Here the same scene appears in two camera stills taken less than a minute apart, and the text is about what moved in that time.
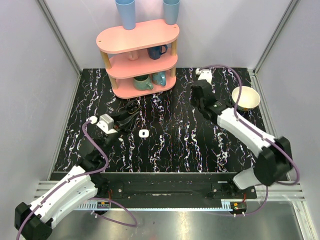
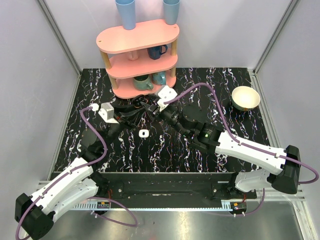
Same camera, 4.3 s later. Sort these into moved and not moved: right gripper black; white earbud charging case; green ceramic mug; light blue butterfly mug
Moved: right gripper black
Not moved: green ceramic mug; light blue butterfly mug; white earbud charging case
